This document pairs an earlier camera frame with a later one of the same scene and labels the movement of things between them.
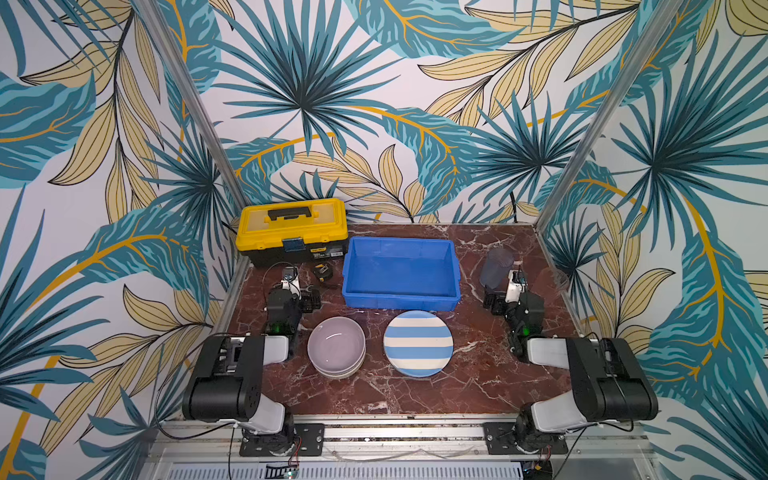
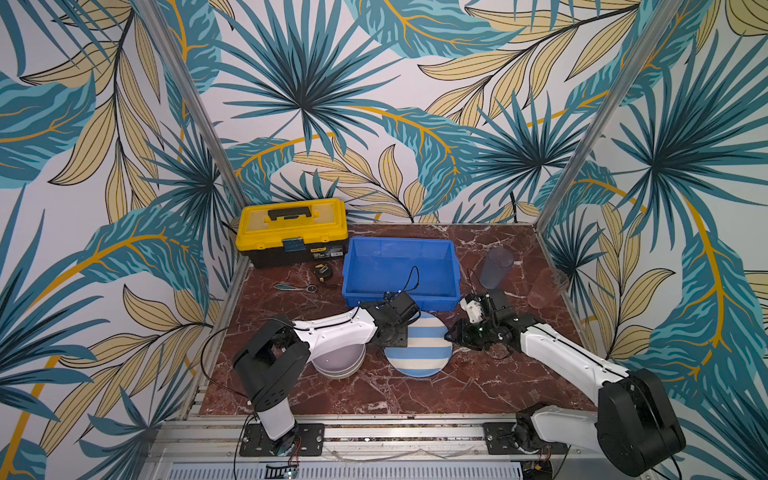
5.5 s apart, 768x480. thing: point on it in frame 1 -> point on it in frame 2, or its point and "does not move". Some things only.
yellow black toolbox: (279, 233) does not move
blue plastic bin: (401, 274) does not move
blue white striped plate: (418, 344) does not move
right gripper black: (496, 302) -> (466, 335)
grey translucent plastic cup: (496, 268) does not move
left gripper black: (310, 299) -> (398, 335)
